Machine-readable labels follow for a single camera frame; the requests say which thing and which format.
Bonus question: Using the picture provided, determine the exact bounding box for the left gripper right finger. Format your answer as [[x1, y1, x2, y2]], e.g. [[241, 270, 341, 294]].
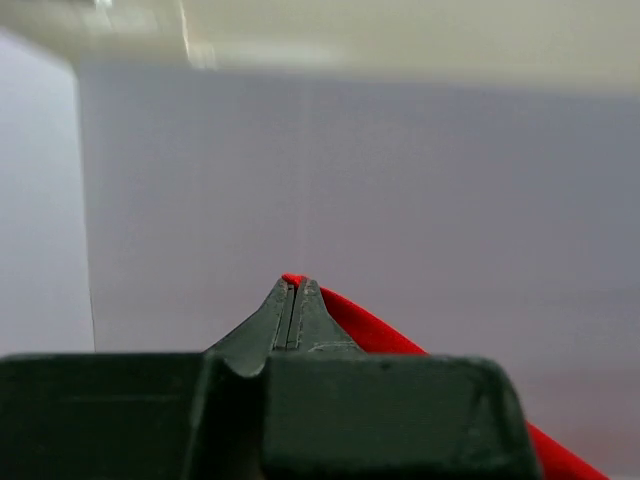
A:
[[259, 278, 545, 480]]

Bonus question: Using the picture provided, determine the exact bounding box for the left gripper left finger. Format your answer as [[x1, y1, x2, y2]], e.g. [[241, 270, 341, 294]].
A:
[[1, 281, 295, 479]]

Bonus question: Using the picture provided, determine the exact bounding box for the red t shirt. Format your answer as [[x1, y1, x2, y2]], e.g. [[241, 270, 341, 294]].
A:
[[280, 272, 611, 480]]

